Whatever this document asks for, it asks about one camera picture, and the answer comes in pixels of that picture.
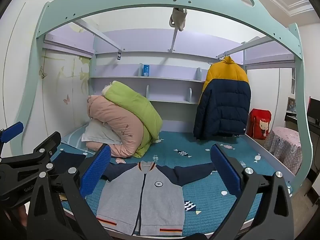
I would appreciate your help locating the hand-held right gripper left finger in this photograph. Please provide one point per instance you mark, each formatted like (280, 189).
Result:
(96, 170)

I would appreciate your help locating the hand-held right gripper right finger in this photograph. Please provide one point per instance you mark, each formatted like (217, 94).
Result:
(225, 171)

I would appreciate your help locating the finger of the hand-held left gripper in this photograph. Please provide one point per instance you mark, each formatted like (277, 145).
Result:
(12, 131)
(48, 142)

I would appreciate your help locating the grey garment orange stripes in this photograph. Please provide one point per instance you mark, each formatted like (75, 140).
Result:
(147, 195)

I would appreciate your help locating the clothes hanger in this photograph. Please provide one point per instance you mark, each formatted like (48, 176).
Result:
(218, 59)

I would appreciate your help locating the teal quilted bed cover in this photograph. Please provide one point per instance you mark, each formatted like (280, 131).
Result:
(207, 187)

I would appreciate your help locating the white pillow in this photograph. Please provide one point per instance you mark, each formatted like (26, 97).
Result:
(100, 133)

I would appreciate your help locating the pink and green garment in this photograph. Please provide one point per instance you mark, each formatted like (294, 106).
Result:
(120, 127)

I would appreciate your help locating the red cartoon bag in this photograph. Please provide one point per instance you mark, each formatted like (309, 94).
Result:
(260, 123)

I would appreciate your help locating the table with pink dotted cloth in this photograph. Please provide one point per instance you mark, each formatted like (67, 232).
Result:
(283, 147)

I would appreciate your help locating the yellow and navy puffer jacket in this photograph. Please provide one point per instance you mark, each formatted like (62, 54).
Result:
(225, 102)

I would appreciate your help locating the green duvet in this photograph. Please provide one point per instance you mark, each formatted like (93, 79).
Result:
(136, 105)

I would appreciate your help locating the dark desk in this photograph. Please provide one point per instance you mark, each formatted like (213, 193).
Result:
(292, 120)

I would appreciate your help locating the black monitor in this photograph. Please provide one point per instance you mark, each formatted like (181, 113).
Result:
(314, 110)

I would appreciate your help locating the blue box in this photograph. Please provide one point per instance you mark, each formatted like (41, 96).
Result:
(145, 70)

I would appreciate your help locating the black hang tag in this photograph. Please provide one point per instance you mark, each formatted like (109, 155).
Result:
(119, 55)

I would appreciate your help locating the lilac headboard shelf unit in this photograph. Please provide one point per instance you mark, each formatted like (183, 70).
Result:
(165, 72)

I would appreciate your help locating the pink butterfly wall sticker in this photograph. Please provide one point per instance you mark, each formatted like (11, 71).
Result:
(66, 99)

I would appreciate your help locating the photo frame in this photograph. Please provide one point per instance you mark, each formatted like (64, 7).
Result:
(291, 105)

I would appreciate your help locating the mint green bed frame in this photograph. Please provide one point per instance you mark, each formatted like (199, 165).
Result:
(140, 0)

